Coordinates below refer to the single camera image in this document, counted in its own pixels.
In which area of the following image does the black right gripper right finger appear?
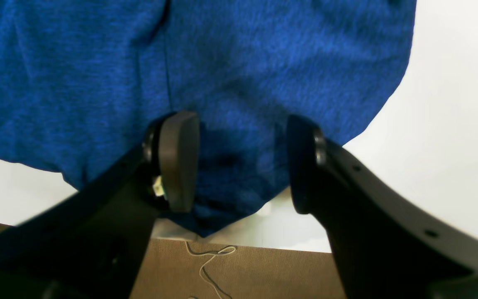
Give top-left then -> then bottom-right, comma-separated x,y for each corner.
286,115 -> 478,299

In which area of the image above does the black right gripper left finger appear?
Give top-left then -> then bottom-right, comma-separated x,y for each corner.
0,110 -> 200,299

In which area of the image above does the dark blue t-shirt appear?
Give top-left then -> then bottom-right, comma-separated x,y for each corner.
0,0 -> 417,236

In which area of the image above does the thin white floor cable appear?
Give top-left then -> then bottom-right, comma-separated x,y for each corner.
185,241 -> 237,299

